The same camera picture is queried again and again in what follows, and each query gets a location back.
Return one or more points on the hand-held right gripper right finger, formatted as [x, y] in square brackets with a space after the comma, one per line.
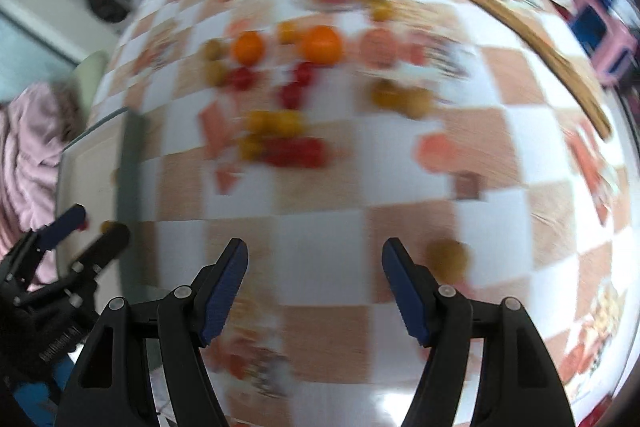
[407, 292]

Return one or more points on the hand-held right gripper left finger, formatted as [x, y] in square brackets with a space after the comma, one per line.
[225, 292]

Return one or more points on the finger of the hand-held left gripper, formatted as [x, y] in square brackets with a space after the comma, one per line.
[107, 245]
[65, 223]

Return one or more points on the yellow cherry tomato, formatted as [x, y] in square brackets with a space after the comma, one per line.
[382, 11]
[287, 32]
[250, 147]
[289, 123]
[107, 226]
[260, 122]

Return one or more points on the red cherry tomato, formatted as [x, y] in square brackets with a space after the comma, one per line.
[290, 96]
[85, 223]
[304, 73]
[295, 152]
[240, 78]

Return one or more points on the yellow-brown plum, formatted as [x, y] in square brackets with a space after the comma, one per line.
[419, 101]
[387, 93]
[214, 50]
[216, 73]
[446, 257]

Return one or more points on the white rectangular tray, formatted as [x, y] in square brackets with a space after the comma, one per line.
[85, 167]

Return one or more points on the blue garment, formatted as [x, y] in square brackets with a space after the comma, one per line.
[32, 399]

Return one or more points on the pink fleece blanket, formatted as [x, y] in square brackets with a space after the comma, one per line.
[30, 157]

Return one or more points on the checkered printed tablecloth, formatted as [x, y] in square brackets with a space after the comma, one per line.
[325, 207]

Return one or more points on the green sofa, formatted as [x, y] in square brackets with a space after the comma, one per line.
[92, 72]

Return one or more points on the orange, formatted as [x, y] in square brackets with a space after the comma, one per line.
[322, 45]
[248, 48]

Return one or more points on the pink plastic stool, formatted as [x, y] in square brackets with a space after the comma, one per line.
[617, 52]

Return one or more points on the wooden rail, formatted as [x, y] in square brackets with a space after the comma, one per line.
[530, 34]

